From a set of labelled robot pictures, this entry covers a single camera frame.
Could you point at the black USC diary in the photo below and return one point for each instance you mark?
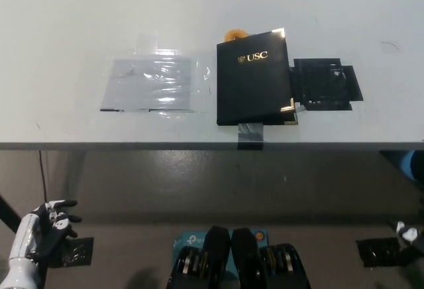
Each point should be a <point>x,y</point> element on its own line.
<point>251,83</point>

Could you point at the clear plastic sheet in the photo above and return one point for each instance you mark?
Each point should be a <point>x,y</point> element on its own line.
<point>149,83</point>

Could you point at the black robot legs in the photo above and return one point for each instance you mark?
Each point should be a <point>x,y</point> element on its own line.
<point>243,256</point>

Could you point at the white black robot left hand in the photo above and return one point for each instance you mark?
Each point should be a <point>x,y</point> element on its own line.
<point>36,232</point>

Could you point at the blue object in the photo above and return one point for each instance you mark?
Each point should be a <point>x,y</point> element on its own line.
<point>412,166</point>

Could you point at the teal tp-link box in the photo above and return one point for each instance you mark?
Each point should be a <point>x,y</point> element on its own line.
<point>190,241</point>

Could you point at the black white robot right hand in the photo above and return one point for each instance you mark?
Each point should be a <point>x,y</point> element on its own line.
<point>409,233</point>

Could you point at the grey tape strip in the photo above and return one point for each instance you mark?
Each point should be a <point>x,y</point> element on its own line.
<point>250,135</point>

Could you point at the orange flower ornament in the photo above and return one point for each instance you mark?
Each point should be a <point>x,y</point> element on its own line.
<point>233,34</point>

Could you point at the black tape patch on table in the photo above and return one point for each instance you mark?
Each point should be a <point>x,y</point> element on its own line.
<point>321,83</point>

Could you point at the black diagonal stand leg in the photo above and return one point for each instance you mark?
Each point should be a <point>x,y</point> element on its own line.
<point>8,212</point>

